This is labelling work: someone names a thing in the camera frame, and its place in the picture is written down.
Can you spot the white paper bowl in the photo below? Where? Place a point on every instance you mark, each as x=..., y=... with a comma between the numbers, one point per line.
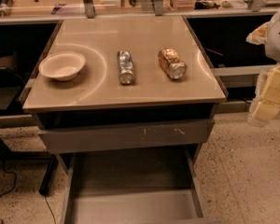
x=62, y=66

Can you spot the black table leg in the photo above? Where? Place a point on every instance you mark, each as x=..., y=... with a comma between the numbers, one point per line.
x=44, y=187

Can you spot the silver blue soda can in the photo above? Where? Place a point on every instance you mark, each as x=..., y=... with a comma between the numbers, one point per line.
x=125, y=66

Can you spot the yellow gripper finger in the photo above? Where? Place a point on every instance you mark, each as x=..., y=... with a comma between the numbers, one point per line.
x=259, y=35
x=266, y=105

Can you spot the open middle drawer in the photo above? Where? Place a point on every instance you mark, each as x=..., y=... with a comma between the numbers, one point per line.
x=154, y=185

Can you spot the grey drawer cabinet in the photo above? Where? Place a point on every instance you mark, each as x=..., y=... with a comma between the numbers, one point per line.
x=125, y=104

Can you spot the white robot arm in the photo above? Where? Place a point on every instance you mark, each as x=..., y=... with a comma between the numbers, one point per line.
x=272, y=50

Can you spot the closed top drawer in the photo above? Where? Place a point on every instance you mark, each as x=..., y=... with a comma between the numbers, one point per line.
x=123, y=136

